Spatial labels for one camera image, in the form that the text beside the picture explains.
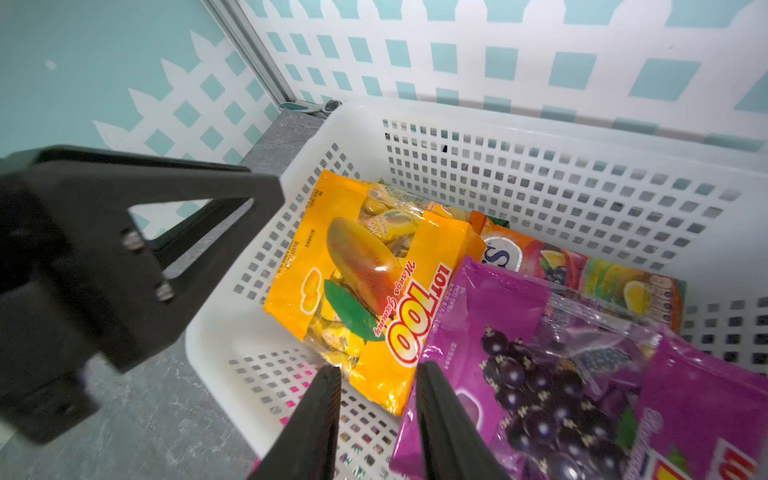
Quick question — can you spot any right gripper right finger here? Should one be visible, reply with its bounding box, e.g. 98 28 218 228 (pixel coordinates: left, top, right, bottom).
416 361 509 479

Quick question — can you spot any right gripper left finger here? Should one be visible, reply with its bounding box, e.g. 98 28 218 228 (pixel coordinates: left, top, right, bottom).
249 365 341 479

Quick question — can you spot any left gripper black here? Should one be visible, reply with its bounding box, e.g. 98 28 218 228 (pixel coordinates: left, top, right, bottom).
1 146 285 444

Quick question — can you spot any purple grape candy bag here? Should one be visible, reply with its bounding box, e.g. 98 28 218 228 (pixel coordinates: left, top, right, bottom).
422 259 663 479

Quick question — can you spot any yellow mango candy bag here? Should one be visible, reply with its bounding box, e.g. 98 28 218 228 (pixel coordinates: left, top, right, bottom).
264 171 485 415

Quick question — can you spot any large pink mixed candy bag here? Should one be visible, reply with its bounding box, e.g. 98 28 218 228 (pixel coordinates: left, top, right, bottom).
624 333 767 479

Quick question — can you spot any orange Fox's candy bag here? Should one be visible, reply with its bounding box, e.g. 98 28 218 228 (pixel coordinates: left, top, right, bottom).
469 211 686 332

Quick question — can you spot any white plastic perforated basket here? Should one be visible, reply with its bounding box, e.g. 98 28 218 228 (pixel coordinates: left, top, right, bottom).
186 101 767 479

